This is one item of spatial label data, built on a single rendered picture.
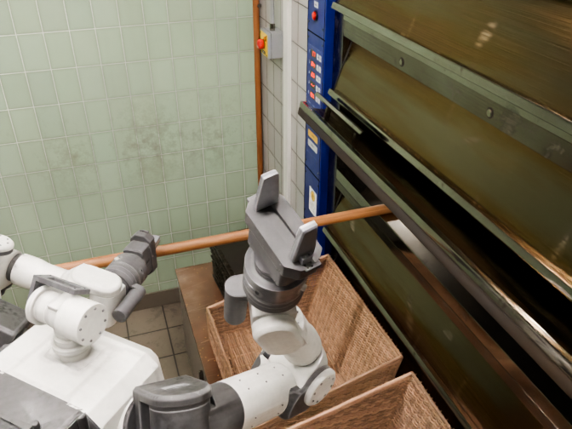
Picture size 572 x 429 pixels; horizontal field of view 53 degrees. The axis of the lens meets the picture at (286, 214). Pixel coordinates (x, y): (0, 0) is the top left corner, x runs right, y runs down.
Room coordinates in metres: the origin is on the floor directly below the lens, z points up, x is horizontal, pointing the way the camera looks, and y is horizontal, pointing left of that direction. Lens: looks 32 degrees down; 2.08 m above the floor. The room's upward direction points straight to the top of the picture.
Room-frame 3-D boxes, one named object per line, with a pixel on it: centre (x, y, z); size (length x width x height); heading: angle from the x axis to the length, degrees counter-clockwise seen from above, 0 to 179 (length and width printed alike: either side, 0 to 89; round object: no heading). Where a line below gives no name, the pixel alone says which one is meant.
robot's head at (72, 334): (0.67, 0.34, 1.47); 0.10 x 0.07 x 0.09; 64
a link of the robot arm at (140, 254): (1.11, 0.37, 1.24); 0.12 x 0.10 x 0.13; 165
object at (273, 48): (2.30, 0.06, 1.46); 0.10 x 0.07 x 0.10; 19
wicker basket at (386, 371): (1.37, -0.03, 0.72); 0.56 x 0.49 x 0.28; 20
